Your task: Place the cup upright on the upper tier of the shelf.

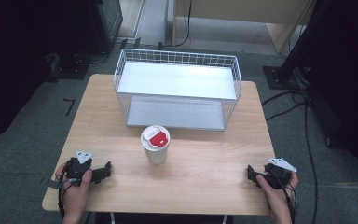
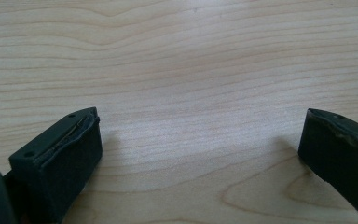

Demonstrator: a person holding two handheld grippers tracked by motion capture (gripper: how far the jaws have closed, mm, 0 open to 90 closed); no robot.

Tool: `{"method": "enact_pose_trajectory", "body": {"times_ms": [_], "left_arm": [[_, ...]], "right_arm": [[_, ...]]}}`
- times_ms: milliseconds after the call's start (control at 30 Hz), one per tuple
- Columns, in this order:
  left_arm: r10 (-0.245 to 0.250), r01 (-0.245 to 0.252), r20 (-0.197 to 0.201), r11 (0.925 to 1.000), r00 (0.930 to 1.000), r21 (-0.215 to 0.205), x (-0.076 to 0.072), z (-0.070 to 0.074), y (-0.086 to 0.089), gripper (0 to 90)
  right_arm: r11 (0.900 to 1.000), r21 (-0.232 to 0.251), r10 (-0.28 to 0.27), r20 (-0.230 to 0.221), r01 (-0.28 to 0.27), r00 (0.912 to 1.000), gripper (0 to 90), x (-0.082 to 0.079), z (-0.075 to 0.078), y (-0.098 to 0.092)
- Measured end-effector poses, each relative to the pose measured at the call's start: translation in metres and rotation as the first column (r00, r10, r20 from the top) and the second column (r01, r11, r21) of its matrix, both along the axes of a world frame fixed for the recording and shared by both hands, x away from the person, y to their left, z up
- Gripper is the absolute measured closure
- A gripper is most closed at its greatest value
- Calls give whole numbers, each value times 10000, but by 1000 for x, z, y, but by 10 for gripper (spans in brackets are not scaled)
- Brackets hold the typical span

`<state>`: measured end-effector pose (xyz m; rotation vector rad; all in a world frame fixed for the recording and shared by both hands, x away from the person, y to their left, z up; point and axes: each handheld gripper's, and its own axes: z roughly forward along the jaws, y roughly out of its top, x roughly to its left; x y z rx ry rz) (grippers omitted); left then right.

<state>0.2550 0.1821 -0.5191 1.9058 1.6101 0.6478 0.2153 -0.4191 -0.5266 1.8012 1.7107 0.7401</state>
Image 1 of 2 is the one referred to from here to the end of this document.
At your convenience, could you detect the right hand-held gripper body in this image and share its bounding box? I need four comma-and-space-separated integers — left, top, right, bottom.
261, 157, 298, 190

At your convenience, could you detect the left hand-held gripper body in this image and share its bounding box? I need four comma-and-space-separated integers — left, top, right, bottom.
64, 149, 94, 188

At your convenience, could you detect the person's right hand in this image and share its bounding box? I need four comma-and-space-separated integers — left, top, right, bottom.
255, 170, 299, 216

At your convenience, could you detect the person's left hand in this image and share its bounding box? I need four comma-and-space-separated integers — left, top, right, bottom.
54, 161, 93, 218

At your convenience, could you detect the white cup with red lid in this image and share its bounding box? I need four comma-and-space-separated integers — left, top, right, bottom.
140, 124, 171, 166

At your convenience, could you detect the black flat stand base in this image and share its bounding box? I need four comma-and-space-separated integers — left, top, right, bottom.
45, 50, 91, 82

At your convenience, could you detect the black cabinet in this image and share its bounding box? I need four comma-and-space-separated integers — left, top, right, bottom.
87, 0, 124, 54

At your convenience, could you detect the beige wooden furniture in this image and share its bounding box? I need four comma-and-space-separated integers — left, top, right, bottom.
171, 0, 319, 55

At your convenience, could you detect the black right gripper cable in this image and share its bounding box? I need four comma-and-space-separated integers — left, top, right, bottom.
271, 167, 298, 217

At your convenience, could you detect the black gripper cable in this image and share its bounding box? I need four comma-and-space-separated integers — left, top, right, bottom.
271, 167, 298, 217
55, 169, 76, 219

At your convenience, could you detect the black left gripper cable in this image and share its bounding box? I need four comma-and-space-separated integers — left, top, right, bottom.
55, 169, 76, 219

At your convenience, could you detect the long black floor cable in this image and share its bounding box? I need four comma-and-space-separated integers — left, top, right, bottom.
303, 92, 320, 224

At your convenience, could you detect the forked black floor cable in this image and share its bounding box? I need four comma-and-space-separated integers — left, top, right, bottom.
260, 89, 310, 122

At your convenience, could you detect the white wire shelf rack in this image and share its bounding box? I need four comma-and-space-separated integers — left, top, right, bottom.
113, 48, 243, 132

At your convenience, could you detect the black stand with base plate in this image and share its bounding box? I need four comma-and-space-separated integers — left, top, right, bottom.
262, 0, 334, 91

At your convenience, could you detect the curved black floor cable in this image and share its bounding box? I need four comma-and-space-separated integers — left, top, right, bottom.
74, 49, 111, 65

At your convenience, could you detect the black hanging cable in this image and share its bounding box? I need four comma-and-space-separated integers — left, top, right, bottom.
158, 0, 194, 50

